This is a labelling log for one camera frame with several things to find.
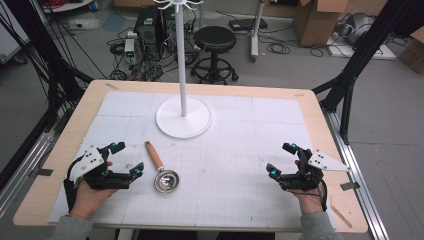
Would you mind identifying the aluminium rail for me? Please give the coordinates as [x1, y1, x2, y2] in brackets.
[321, 108, 390, 240]
[0, 109, 65, 219]

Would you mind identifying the small grey power box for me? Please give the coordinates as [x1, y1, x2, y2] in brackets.
[123, 31, 139, 65]

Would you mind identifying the black metal frame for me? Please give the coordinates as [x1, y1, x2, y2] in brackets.
[0, 0, 95, 133]
[312, 0, 424, 145]

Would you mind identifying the person's left hand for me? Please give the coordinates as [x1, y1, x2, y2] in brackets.
[69, 160, 119, 221]

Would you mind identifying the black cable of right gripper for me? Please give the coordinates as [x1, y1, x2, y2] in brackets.
[317, 179, 329, 213]

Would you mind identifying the white stand leg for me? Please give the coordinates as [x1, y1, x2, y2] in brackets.
[249, 0, 267, 63]

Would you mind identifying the black computer tower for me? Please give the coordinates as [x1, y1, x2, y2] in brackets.
[133, 5, 170, 52]

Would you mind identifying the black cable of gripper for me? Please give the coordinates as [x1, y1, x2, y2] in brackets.
[63, 155, 84, 214]
[317, 179, 329, 213]

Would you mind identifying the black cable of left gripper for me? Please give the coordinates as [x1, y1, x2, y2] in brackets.
[63, 155, 84, 214]

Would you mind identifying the white cabinet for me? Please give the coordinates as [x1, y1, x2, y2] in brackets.
[0, 0, 32, 65]

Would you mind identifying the white hook stand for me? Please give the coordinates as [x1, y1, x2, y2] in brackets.
[153, 0, 214, 140]

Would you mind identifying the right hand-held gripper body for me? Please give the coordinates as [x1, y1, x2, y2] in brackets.
[279, 148, 351, 193]

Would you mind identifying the flat black device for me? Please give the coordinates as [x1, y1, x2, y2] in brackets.
[228, 17, 269, 33]

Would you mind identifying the white grid mat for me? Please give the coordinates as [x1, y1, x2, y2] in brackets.
[47, 90, 338, 232]

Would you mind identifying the large open cardboard box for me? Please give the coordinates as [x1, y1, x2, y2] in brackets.
[292, 0, 350, 48]

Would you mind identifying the tangle of black cables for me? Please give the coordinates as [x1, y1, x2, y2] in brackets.
[107, 49, 201, 83]

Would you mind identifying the black round stool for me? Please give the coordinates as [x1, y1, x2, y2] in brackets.
[190, 25, 240, 86]

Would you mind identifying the white floor board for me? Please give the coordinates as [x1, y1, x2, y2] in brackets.
[325, 33, 398, 61]

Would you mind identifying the person's right hand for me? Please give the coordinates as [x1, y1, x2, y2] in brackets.
[289, 159, 327, 215]

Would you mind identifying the grey rounded device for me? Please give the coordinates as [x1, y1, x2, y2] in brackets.
[334, 12, 376, 46]

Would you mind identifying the metal ladle with wooden handle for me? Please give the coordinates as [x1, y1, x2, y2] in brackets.
[144, 140, 181, 194]

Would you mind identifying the small cardboard box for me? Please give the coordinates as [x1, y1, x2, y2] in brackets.
[397, 26, 424, 75]

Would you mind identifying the coiled black cable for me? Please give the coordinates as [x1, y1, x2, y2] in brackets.
[266, 42, 291, 56]

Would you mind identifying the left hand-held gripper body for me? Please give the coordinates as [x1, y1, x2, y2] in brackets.
[68, 145, 133, 191]

